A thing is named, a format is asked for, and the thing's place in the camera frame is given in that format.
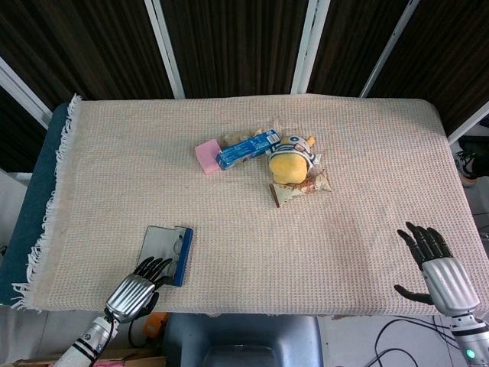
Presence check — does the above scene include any blue toothpaste box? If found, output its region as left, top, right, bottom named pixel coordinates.
left=215, top=128, right=283, bottom=171

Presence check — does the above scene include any brown cardboard box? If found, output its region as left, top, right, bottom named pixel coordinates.
left=13, top=346, right=167, bottom=367

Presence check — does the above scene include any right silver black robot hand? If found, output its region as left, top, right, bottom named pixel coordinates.
left=393, top=221, right=481, bottom=317

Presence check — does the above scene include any white black sneaker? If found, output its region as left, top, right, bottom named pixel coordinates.
left=454, top=149, right=479, bottom=188

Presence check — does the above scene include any black floor cable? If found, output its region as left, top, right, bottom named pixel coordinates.
left=374, top=317, right=465, bottom=367

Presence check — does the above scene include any beige crumpled wrapper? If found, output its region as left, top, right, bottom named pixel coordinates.
left=223, top=128, right=264, bottom=145

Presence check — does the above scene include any yellow plush toy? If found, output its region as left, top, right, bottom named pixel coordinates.
left=266, top=134, right=321, bottom=185

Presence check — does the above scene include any grey-blue plastic chair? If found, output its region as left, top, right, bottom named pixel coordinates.
left=162, top=312, right=324, bottom=367

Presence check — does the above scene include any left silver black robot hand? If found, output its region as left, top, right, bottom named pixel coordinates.
left=103, top=256, right=173, bottom=325

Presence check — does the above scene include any orange device under table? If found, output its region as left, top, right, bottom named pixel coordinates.
left=143, top=312, right=169, bottom=347

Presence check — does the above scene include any brown patterned cone packet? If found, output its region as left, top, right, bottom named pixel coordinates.
left=268, top=168, right=332, bottom=209

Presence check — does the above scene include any pink rectangular block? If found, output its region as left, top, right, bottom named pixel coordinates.
left=194, top=139, right=224, bottom=176

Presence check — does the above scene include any beige woven fringed tablecloth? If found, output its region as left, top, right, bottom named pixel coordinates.
left=10, top=93, right=484, bottom=319

